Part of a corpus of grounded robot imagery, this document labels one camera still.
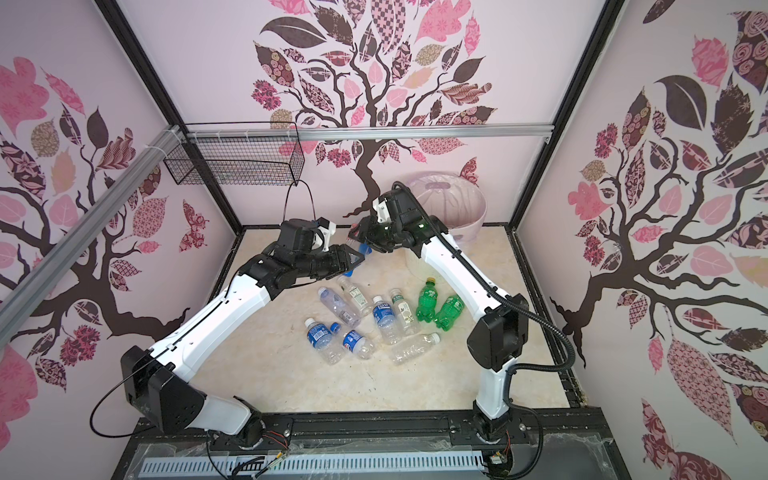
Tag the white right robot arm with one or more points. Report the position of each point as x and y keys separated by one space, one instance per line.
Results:
x=496 y=341

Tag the Pocari Sweat bottle blue label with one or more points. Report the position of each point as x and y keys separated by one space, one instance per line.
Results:
x=386 y=321

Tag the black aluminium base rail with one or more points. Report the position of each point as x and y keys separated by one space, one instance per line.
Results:
x=458 y=427

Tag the white ribbed waste bin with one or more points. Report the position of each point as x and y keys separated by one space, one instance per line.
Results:
x=427 y=232

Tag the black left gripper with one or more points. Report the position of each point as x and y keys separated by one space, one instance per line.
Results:
x=341 y=262

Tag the silver aluminium rail left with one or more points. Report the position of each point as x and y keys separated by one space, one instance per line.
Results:
x=24 y=299

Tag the silver aluminium rail back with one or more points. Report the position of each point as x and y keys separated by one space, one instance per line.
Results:
x=377 y=133

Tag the white slotted cable duct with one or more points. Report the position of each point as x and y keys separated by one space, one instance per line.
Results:
x=310 y=465

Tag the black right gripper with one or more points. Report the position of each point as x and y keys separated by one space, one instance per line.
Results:
x=368 y=236

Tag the black wire mesh basket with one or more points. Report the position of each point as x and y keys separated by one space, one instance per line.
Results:
x=259 y=153

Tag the pink plastic bin liner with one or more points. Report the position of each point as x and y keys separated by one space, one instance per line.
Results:
x=457 y=202

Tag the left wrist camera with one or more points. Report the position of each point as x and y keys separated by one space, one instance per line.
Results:
x=323 y=233

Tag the clear slim bottle white cap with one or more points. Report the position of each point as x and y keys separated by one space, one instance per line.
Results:
x=345 y=313

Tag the silver aluminium rail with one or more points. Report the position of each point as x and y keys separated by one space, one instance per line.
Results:
x=377 y=133
x=24 y=299

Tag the green soda bottle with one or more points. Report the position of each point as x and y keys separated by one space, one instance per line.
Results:
x=427 y=301
x=449 y=312

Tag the green soda bottle left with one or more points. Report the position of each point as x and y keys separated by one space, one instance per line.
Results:
x=427 y=301

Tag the white cap blue label bottle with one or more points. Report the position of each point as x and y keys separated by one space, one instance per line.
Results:
x=323 y=342

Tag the green soda bottle right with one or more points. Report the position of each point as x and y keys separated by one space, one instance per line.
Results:
x=449 y=312

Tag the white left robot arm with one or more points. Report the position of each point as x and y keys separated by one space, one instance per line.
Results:
x=158 y=379

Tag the clear bottle white green label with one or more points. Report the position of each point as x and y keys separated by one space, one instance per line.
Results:
x=355 y=295

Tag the clear empty bottle white cap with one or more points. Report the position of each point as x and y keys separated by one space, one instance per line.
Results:
x=413 y=347

